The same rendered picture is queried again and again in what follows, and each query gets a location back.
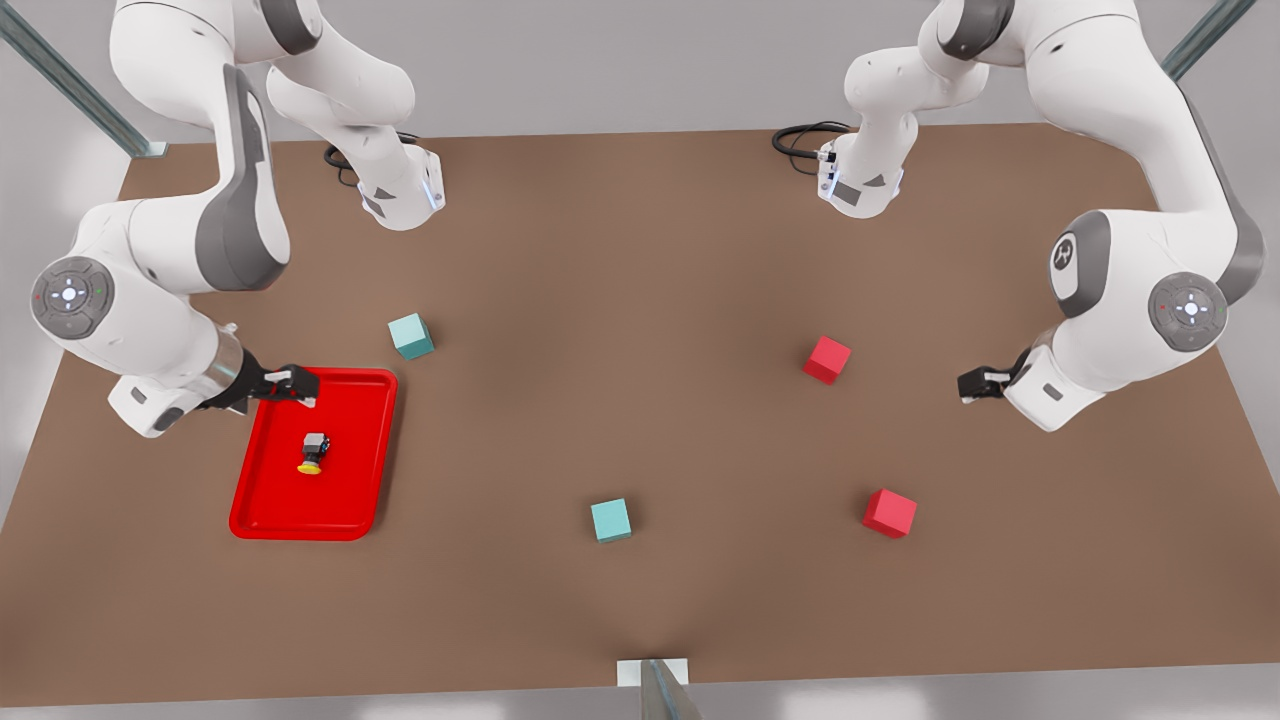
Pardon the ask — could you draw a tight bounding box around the teal cube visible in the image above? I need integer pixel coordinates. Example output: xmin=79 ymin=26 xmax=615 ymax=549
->
xmin=590 ymin=498 xmax=633 ymax=544
xmin=388 ymin=313 xmax=436 ymax=361

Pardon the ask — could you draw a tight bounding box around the red cube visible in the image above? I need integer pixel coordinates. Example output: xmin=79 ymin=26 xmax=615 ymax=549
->
xmin=863 ymin=488 xmax=918 ymax=540
xmin=802 ymin=335 xmax=853 ymax=385

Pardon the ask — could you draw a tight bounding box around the red plastic tray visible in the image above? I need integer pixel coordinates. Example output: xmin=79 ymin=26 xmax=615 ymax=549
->
xmin=229 ymin=367 xmax=399 ymax=542

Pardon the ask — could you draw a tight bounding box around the black cable loop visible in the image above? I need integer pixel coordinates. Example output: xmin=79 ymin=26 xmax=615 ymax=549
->
xmin=772 ymin=121 xmax=854 ymax=177
xmin=323 ymin=132 xmax=422 ymax=188

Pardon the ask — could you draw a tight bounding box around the silver frame post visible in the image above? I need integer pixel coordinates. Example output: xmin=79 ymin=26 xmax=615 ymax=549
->
xmin=0 ymin=5 xmax=169 ymax=159
xmin=1161 ymin=0 xmax=1259 ymax=83
xmin=617 ymin=657 xmax=703 ymax=720

